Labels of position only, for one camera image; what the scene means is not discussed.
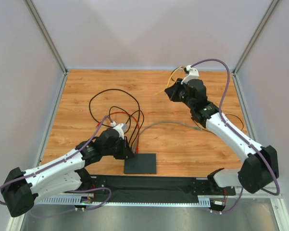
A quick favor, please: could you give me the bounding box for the thin black DC cable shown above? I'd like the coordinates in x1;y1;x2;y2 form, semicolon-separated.
201;113;245;133

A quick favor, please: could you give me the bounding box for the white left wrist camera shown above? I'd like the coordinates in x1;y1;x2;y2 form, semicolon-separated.
110;121;128;139

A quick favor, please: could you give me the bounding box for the aluminium left frame post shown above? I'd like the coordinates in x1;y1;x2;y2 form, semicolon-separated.
24;0;68;74

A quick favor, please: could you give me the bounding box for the yellow ethernet cable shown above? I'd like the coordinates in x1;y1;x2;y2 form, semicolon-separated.
152;64;186;97

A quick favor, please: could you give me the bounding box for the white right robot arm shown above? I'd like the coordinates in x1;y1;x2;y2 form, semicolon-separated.
164;78;280;195

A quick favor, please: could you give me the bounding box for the grey ethernet cable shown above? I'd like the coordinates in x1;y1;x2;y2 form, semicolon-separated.
133;119;203;153

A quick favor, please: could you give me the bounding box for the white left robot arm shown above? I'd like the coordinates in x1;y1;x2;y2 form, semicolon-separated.
0;128;135;218

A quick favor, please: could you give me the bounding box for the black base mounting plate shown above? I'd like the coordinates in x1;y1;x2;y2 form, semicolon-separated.
78;175;236;202

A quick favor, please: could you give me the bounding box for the aluminium right frame post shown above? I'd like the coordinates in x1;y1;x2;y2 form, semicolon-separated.
233;0;281;75

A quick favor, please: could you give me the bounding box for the aluminium front frame rail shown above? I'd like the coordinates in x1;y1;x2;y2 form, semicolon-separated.
24;174;283;199

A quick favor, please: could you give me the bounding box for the grey slotted cable duct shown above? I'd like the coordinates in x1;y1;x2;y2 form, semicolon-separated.
39;194;211;207

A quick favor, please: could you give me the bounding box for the black cable teal plug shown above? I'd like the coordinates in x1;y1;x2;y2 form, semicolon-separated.
88;88;145;153

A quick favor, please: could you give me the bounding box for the black network switch box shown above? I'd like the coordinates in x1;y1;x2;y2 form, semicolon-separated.
124;154;157;174

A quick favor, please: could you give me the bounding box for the aluminium frame post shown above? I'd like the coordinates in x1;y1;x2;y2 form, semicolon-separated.
24;0;68;74
233;0;281;75

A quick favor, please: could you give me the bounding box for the red ethernet cable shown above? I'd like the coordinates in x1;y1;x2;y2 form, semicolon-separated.
96;111;141;154

